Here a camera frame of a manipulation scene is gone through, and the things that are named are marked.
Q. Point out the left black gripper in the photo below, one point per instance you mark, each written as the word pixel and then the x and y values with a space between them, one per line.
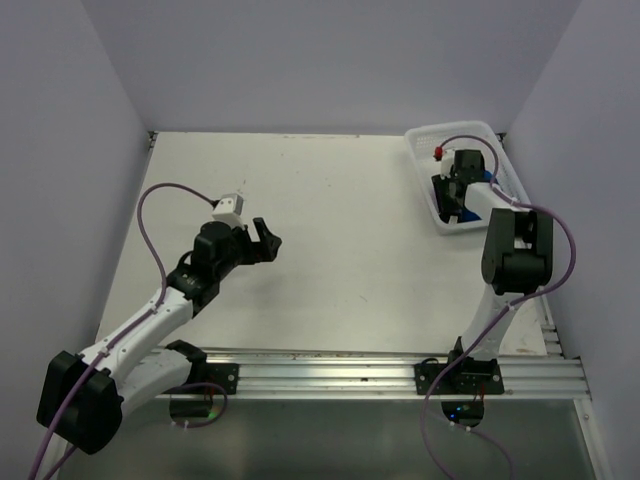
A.
pixel 262 251

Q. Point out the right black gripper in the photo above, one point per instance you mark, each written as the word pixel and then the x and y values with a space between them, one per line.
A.
pixel 443 204

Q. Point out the blue towel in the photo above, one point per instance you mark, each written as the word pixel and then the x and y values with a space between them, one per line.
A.
pixel 476 197

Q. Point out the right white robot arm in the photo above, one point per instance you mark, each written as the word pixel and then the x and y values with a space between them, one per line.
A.
pixel 516 261

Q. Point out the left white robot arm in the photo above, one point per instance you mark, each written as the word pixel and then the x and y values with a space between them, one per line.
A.
pixel 86 396

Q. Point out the white plastic basket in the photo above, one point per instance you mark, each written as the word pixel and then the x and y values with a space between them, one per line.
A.
pixel 421 143

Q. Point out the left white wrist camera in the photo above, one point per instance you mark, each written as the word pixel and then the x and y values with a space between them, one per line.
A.
pixel 228 210

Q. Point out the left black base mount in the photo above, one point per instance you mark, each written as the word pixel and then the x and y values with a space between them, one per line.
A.
pixel 226 375

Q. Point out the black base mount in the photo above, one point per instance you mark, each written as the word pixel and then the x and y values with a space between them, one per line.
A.
pixel 226 375
pixel 470 377

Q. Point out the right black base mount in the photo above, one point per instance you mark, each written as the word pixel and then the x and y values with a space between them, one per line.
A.
pixel 470 377

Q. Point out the aluminium frame rail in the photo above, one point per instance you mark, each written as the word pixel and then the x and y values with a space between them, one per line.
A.
pixel 367 376

